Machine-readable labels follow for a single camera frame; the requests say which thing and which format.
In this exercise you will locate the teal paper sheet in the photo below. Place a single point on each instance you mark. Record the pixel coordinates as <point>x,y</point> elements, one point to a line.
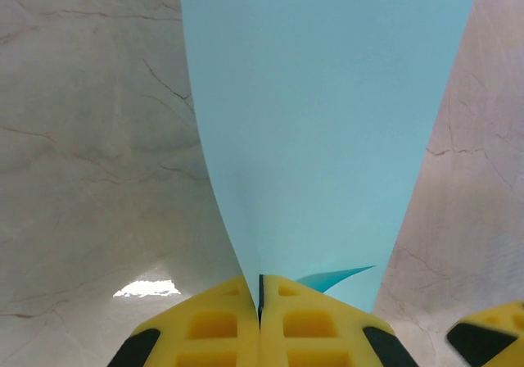
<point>307,117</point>

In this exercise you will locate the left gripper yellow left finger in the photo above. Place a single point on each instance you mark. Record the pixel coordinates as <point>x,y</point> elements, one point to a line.
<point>204,330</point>

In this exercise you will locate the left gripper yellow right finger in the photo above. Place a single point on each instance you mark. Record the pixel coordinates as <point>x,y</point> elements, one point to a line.
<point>327,334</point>

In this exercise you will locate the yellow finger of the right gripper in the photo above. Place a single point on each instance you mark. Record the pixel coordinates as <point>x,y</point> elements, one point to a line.
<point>503,318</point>

